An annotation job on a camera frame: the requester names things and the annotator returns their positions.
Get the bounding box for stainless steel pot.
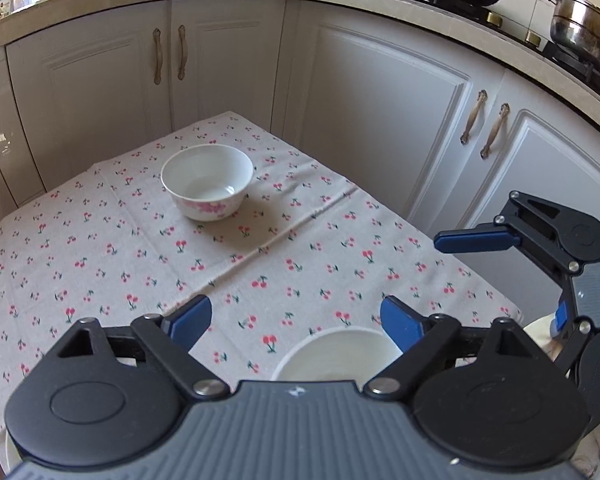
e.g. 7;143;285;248
542;0;600;86

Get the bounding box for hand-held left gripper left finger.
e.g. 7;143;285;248
55;294;231;402

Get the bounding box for large white bowl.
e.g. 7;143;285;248
270;326;406;383

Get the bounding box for bronze cabinet handle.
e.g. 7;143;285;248
176;24;188;81
479;103;511;160
152;28;164;85
459;89;489;145

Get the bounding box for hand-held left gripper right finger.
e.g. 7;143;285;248
362;295;551;402

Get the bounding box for white bowl pink flowers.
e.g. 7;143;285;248
160;143;255;221

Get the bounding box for cream cloth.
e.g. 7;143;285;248
522;314;563;362

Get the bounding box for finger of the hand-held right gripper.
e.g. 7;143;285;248
552;270;597;378
434;191;582;274

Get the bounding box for cherry-print tablecloth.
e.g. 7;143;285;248
0;111;526;433

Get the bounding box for black gas stove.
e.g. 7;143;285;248
407;0;600;108

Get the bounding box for white kitchen cabinet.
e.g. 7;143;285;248
0;0;600;331

